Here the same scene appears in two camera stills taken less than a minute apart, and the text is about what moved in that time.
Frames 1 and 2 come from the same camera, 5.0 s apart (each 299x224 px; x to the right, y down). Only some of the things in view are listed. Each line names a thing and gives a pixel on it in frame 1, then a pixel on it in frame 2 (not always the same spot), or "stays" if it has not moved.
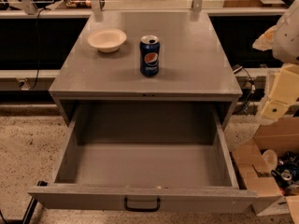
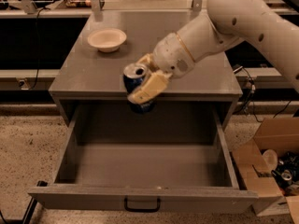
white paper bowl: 106,40 stays
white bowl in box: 270,158 stays
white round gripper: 288,36 -> 170,56
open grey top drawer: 174,150 stays
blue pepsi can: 149,48 -> 133,76
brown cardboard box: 256,177 stays
